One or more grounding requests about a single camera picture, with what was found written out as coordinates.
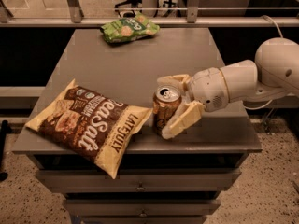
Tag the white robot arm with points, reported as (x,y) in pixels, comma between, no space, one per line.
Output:
(273,74)

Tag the brown sea salt chip bag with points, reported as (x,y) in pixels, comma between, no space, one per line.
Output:
(94,126)

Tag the top grey drawer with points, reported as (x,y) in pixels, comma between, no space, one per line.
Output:
(139,180)

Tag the orange soda can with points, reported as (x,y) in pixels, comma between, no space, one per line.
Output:
(166,100)

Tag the green snack bag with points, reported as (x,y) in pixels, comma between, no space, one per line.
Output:
(129,29)

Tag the grey drawer cabinet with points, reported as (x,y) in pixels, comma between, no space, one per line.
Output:
(127,74)

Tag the grey drawer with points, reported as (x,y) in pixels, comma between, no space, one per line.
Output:
(139,180)
(141,208)

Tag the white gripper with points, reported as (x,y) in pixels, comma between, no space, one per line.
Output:
(207,87)

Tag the metal railing frame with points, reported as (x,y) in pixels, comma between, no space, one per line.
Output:
(69,13)

